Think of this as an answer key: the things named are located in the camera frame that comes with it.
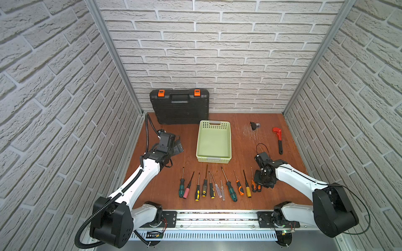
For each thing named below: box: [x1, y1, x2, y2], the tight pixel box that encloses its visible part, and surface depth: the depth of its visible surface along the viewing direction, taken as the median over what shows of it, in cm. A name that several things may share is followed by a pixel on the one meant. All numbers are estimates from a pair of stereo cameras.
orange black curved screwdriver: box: [233, 169, 245, 196], surface depth 84 cm
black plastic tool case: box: [149, 88, 210, 125], surface depth 97 cm
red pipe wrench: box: [272, 127, 284, 155], surface depth 108 cm
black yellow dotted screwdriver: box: [201, 164, 208, 198], surface depth 84 cm
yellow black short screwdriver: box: [208, 170, 216, 199], surface depth 83 cm
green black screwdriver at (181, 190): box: [179, 166, 185, 198], surface depth 83 cm
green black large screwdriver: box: [220, 166, 238, 202], surface depth 82 cm
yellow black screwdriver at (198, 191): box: [195, 172, 201, 202], surface depth 82 cm
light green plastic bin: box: [195, 120, 232, 164], surface depth 105 cm
